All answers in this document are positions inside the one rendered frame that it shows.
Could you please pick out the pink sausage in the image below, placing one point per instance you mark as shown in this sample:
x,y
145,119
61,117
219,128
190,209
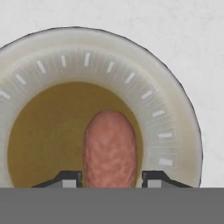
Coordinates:
x,y
110,151

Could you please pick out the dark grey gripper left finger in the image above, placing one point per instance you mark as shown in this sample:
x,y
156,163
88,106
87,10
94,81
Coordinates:
x,y
68,176

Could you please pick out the white plate with olive centre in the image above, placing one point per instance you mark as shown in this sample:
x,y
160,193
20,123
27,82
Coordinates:
x,y
43,134

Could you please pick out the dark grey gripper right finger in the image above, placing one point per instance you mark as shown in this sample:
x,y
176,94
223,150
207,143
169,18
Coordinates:
x,y
153,176

